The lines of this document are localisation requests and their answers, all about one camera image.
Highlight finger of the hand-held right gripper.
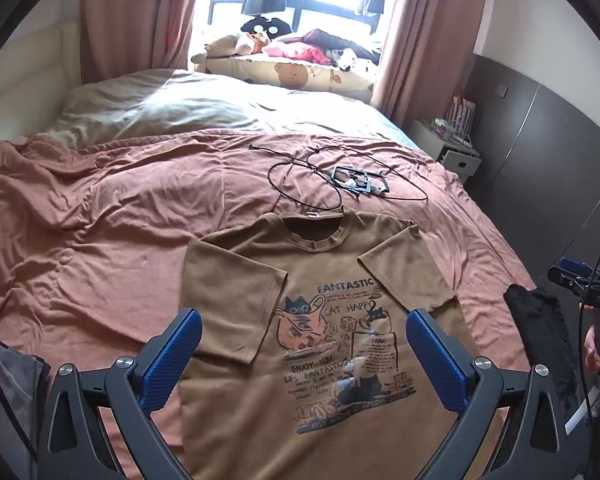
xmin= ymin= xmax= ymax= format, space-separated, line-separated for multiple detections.
xmin=547 ymin=266 xmax=588 ymax=293
xmin=559 ymin=257 xmax=600 ymax=277

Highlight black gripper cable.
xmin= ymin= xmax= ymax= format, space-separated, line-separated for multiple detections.
xmin=575 ymin=237 xmax=600 ymax=441

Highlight grey beige duvet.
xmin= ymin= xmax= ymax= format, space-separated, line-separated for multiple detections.
xmin=42 ymin=67 xmax=418 ymax=151

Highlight black round plush toy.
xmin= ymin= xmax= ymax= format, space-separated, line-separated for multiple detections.
xmin=239 ymin=16 xmax=292 ymax=41

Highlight white and black plush dog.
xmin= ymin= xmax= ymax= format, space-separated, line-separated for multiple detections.
xmin=330 ymin=47 xmax=361 ymax=72

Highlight pink striped gift bag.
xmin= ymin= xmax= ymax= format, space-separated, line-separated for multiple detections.
xmin=447 ymin=87 xmax=477 ymax=133

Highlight white nightstand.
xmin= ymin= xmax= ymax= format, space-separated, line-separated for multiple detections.
xmin=409 ymin=119 xmax=482 ymax=186

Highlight pink curtain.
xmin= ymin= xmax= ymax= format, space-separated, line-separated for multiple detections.
xmin=80 ymin=0 xmax=206 ymax=86
xmin=370 ymin=0 xmax=491 ymax=136

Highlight pink and red cloth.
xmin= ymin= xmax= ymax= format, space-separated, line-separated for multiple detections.
xmin=262 ymin=29 xmax=381 ymax=66

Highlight black cable on bed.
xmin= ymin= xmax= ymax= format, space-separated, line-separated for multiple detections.
xmin=249 ymin=144 xmax=428 ymax=210

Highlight bear print cushion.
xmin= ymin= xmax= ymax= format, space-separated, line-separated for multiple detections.
xmin=195 ymin=54 xmax=378 ymax=93

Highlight folded grey clothes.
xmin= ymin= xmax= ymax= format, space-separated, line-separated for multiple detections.
xmin=0 ymin=332 xmax=53 ymax=480

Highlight person's right hand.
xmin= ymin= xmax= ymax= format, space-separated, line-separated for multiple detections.
xmin=584 ymin=325 xmax=600 ymax=373

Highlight brown printed T-shirt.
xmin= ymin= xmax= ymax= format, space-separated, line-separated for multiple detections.
xmin=180 ymin=211 xmax=486 ymax=480

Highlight reddish brown bed blanket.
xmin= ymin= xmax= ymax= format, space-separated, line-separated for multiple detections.
xmin=0 ymin=129 xmax=536 ymax=480

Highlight folded black clothes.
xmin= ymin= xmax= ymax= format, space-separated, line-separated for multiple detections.
xmin=504 ymin=283 xmax=579 ymax=398

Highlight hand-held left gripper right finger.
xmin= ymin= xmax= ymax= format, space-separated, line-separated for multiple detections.
xmin=405 ymin=308 xmax=568 ymax=480

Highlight grey wardrobe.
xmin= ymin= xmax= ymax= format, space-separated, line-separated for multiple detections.
xmin=460 ymin=52 xmax=600 ymax=311

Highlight black rectangular frame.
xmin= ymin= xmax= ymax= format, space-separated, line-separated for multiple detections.
xmin=330 ymin=164 xmax=390 ymax=196

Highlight beige plush toy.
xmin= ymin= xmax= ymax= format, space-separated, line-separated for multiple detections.
xmin=190 ymin=32 xmax=253 ymax=66

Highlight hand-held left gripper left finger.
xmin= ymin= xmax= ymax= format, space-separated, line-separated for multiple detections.
xmin=39 ymin=307 xmax=203 ymax=480

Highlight cream padded headboard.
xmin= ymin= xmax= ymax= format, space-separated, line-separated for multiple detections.
xmin=0 ymin=17 xmax=86 ymax=111

